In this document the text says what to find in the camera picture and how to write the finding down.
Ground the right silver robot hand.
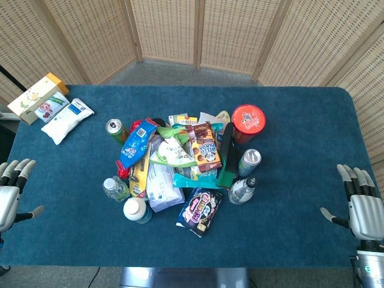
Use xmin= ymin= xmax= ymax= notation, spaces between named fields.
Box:
xmin=320 ymin=164 xmax=384 ymax=242

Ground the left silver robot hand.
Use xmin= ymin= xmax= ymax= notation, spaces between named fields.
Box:
xmin=0 ymin=158 xmax=46 ymax=233

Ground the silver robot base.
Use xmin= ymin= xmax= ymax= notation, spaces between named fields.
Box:
xmin=119 ymin=266 xmax=250 ymax=288

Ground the green tea plastic bottle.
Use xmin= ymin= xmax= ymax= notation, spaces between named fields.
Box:
xmin=103 ymin=176 xmax=131 ymax=202

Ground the clear black cap bottle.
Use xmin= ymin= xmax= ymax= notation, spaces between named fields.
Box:
xmin=227 ymin=177 xmax=259 ymax=205

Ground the silver drink can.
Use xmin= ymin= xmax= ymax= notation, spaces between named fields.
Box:
xmin=238 ymin=148 xmax=262 ymax=178

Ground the white cap teal bottle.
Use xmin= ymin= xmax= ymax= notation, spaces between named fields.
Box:
xmin=122 ymin=197 xmax=154 ymax=225

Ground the green drink can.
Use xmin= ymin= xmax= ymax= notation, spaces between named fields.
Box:
xmin=105 ymin=118 xmax=130 ymax=147

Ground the blue table cloth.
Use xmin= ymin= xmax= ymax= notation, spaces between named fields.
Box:
xmin=0 ymin=85 xmax=379 ymax=268

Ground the white blue tissue pack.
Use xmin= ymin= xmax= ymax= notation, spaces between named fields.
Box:
xmin=40 ymin=98 xmax=95 ymax=146

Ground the small tissue pack red print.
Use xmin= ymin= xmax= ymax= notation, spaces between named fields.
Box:
xmin=34 ymin=91 xmax=71 ymax=124

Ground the yellow white tissue box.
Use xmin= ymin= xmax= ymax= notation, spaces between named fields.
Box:
xmin=7 ymin=72 xmax=70 ymax=125

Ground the red snack wrapper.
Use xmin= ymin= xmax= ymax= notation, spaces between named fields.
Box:
xmin=115 ymin=160 xmax=132 ymax=179

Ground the yellow razor package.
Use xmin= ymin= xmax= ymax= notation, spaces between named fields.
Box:
xmin=128 ymin=143 xmax=152 ymax=199

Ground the blue snack bag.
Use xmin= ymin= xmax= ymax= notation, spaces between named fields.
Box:
xmin=119 ymin=119 xmax=158 ymax=169

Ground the dark green long box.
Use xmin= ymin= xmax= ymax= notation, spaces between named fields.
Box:
xmin=216 ymin=122 xmax=242 ymax=190

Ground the red lid cylindrical canister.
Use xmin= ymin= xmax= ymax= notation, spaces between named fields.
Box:
xmin=231 ymin=104 xmax=266 ymax=145

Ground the white wet wipes pack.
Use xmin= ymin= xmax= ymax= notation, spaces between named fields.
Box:
xmin=146 ymin=163 xmax=186 ymax=213

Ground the dark purple sanitary pad pack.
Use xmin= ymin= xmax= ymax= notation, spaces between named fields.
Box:
xmin=175 ymin=187 xmax=224 ymax=238

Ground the brown Hello Panda box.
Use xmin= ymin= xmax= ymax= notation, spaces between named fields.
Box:
xmin=185 ymin=122 xmax=223 ymax=173

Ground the white green snack bag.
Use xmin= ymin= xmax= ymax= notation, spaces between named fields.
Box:
xmin=149 ymin=137 xmax=197 ymax=169

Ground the teal plastic package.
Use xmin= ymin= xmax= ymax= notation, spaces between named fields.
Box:
xmin=172 ymin=167 xmax=229 ymax=190

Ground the white yellow paper package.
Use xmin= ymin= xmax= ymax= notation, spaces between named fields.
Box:
xmin=197 ymin=110 xmax=231 ymax=130

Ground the yellow blue small box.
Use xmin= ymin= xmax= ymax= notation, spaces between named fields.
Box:
xmin=168 ymin=113 xmax=199 ymax=127

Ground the woven bamboo folding screen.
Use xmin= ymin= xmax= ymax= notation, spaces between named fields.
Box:
xmin=0 ymin=0 xmax=384 ymax=193

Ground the black cable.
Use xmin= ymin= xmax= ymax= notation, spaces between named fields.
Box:
xmin=89 ymin=266 xmax=101 ymax=288

